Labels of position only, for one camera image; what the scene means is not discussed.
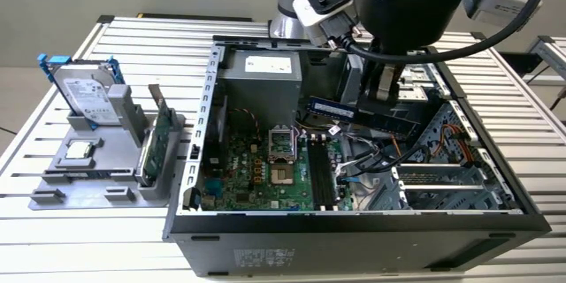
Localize hard disk in blue carrier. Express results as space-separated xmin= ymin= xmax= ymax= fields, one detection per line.
xmin=37 ymin=52 xmax=130 ymax=130

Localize metal socket cover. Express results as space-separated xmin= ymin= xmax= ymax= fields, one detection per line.
xmin=267 ymin=125 xmax=296 ymax=162

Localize CPU socket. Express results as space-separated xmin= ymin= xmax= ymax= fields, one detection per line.
xmin=270 ymin=162 xmax=295 ymax=186

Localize grey parts rack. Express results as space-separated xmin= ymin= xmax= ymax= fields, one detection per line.
xmin=27 ymin=84 xmax=190 ymax=211

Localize metal disk bay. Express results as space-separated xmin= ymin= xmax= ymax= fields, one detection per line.
xmin=391 ymin=162 xmax=503 ymax=211

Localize orange black twisted wire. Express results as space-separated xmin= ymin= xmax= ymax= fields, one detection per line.
xmin=227 ymin=107 xmax=262 ymax=140

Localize aluminium slatted side table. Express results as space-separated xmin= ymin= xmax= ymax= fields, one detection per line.
xmin=523 ymin=34 xmax=566 ymax=85

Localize orange red yellow wires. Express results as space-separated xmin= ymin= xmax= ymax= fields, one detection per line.
xmin=435 ymin=123 xmax=473 ymax=168

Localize grey power supply unit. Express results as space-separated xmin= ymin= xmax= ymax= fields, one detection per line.
xmin=216 ymin=49 xmax=304 ymax=131

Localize black RAM slot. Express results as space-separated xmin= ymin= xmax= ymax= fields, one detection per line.
xmin=310 ymin=133 xmax=327 ymax=211
xmin=306 ymin=135 xmax=322 ymax=211
xmin=315 ymin=135 xmax=332 ymax=211
xmin=319 ymin=133 xmax=339 ymax=211

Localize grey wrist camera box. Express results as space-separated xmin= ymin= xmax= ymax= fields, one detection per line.
xmin=462 ymin=0 xmax=534 ymax=28
xmin=291 ymin=0 xmax=355 ymax=40

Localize black PC case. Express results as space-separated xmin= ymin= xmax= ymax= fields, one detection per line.
xmin=162 ymin=33 xmax=554 ymax=279

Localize blue RAM stick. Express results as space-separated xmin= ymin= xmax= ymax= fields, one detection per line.
xmin=307 ymin=95 xmax=421 ymax=137

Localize silver CPU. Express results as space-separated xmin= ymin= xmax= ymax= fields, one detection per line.
xmin=64 ymin=141 xmax=96 ymax=160

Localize green motherboard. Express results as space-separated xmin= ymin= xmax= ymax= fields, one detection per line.
xmin=196 ymin=132 xmax=355 ymax=213

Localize black cable bundle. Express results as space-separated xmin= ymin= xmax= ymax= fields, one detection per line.
xmin=339 ymin=140 xmax=433 ymax=178

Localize green graphics card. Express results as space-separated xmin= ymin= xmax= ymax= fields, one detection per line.
xmin=135 ymin=84 xmax=178 ymax=190

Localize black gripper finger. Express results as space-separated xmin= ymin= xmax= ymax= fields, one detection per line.
xmin=355 ymin=59 xmax=402 ymax=115

